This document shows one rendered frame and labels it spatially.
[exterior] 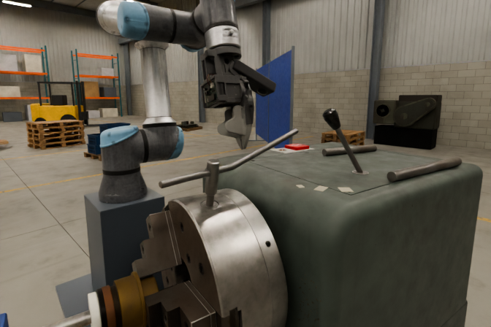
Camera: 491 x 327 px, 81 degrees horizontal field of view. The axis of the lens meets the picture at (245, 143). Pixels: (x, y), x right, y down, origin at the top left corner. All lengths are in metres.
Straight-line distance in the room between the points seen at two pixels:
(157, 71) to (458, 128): 9.88
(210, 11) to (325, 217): 0.46
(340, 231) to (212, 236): 0.20
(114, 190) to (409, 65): 10.25
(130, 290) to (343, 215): 0.36
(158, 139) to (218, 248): 0.60
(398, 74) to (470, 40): 1.97
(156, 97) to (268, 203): 0.60
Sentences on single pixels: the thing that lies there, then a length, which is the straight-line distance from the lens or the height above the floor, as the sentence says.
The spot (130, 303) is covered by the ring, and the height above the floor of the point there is 1.10.
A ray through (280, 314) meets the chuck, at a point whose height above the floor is 1.07.
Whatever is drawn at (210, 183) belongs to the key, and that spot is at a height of 1.28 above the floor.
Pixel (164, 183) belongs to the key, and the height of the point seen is 1.30.
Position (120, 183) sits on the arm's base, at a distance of 0.99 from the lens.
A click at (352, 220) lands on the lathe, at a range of 0.49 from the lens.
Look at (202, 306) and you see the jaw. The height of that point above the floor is 1.11.
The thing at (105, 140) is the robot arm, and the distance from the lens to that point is 0.98.
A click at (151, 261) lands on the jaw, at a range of 0.59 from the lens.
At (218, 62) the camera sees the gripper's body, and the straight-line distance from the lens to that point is 0.62.
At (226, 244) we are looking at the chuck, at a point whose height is 1.20.
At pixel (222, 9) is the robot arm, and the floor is 1.61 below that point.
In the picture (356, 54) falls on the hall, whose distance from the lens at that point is 11.43.
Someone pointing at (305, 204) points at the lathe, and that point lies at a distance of 0.52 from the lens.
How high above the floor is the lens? 1.43
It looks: 9 degrees down
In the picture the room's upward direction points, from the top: straight up
